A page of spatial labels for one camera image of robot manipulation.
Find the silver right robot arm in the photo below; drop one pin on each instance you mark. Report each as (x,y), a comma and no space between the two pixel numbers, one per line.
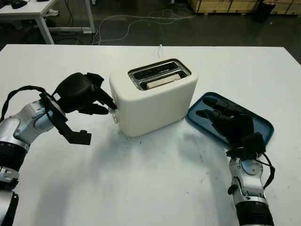
(249,188)

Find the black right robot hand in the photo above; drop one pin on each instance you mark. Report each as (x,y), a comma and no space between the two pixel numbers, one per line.
(237,124)

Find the slice of white bread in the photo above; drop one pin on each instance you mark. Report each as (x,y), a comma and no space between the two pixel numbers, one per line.
(162,82)

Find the white shoe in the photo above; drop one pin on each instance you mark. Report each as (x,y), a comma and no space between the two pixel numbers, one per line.
(53,12)

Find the black bin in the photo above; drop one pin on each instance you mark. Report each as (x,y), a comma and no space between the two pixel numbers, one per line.
(264,11)

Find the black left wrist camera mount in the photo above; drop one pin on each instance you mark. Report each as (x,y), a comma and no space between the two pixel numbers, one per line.
(75,137)

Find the white desk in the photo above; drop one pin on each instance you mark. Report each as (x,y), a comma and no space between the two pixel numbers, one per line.
(23,11)

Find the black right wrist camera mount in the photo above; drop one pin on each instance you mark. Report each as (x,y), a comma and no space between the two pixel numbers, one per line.
(254,143)

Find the black computer mouse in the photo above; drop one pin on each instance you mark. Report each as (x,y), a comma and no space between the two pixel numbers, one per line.
(19,4)

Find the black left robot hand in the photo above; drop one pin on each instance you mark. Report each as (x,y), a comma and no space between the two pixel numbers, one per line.
(77,91)

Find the cream two-slot toaster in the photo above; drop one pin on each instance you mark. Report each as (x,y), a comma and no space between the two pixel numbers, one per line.
(155,108)

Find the teal plastic tray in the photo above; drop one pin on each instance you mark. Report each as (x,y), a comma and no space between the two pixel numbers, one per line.
(261,127)

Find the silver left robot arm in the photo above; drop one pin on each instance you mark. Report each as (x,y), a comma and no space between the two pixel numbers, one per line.
(16,131)

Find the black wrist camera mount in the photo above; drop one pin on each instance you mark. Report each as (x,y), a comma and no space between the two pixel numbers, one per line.
(254,143)
(75,137)

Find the stacked wooden crates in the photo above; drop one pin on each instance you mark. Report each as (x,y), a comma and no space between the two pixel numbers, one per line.
(223,4)

